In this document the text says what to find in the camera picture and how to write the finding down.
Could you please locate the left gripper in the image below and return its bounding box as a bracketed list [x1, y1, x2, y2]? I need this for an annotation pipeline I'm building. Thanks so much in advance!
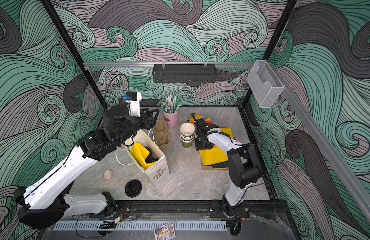
[116, 107, 159, 147]

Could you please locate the white paper bag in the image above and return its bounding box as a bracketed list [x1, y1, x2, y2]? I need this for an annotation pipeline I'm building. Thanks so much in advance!
[117, 130, 170, 187]

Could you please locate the yellow paper napkin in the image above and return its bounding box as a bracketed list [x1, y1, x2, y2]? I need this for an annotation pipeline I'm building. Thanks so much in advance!
[131, 143, 158, 170]

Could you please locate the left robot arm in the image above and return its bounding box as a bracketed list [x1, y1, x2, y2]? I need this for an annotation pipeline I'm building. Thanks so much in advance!
[14, 105, 160, 229]

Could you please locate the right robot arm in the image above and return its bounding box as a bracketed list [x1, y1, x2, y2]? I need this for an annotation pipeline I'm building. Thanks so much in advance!
[192, 113, 262, 214]

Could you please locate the stack of paper cups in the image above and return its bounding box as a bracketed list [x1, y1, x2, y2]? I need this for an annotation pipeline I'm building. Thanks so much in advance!
[180, 123, 195, 148]

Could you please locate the yellow napkin stack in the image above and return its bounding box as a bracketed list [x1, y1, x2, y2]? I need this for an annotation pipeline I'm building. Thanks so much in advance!
[200, 128, 235, 169]

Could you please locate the yellow plush toy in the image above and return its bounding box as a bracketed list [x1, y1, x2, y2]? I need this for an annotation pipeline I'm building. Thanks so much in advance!
[193, 114, 212, 125]

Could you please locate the brown cardboard cup carrier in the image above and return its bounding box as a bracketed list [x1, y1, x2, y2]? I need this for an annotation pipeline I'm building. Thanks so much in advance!
[154, 119, 172, 149]

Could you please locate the wrapped straws bundle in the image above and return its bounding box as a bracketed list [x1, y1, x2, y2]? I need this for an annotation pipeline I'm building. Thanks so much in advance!
[160, 95, 182, 114]

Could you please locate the pink small object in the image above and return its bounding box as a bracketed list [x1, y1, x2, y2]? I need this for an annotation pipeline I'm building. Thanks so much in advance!
[104, 169, 113, 181]

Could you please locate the stack of black lids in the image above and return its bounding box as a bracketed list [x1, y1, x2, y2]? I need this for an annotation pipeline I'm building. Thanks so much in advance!
[125, 180, 142, 198]

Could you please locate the colourful card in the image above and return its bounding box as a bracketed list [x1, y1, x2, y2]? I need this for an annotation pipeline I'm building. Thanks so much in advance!
[154, 223, 176, 240]

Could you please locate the black wall shelf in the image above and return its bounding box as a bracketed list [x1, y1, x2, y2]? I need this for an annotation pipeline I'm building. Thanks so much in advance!
[152, 64, 217, 83]

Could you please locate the clear acrylic wall holder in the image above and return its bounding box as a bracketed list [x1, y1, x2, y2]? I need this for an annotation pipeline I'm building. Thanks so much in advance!
[247, 60, 284, 109]

